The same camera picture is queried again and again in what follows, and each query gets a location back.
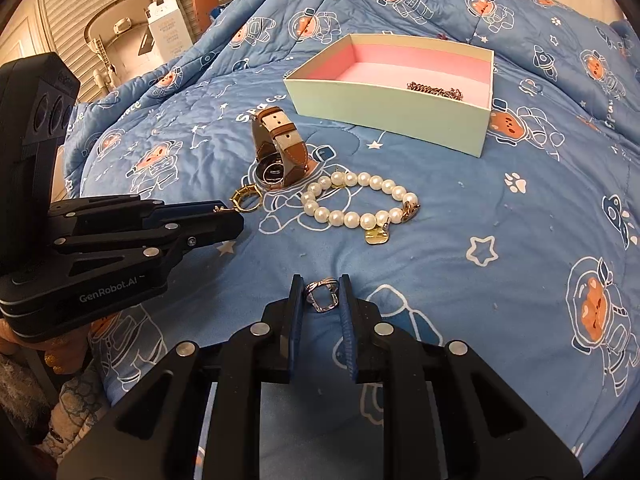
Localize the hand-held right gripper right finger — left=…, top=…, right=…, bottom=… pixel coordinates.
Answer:
left=337, top=274, right=586, bottom=480

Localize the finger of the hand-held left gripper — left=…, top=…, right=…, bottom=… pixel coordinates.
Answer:
left=47, top=197, right=228, bottom=236
left=52, top=210, right=246, bottom=293

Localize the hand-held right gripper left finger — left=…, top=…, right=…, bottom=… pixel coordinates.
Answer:
left=56, top=274, right=306, bottom=480

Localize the silver ring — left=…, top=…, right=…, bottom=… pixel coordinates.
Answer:
left=304, top=278, right=343, bottom=313

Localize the gold chain jewelry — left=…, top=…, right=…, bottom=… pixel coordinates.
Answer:
left=214, top=185, right=262, bottom=215

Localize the pearl bracelet with gold charm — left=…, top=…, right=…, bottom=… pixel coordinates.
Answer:
left=301, top=171, right=421, bottom=246

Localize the brown strap wristwatch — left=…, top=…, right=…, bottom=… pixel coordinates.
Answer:
left=248, top=106, right=307, bottom=190

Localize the mint green box pink inside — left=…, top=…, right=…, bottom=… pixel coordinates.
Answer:
left=283, top=34, right=496, bottom=159

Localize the beige plastic baby chair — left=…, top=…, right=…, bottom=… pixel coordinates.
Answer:
left=82, top=0, right=161, bottom=86

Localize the blue astronaut printed blanket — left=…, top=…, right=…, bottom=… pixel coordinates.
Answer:
left=65, top=0, right=640, bottom=480

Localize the rose gold chain bracelet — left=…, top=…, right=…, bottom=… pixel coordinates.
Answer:
left=406, top=81, right=463, bottom=102

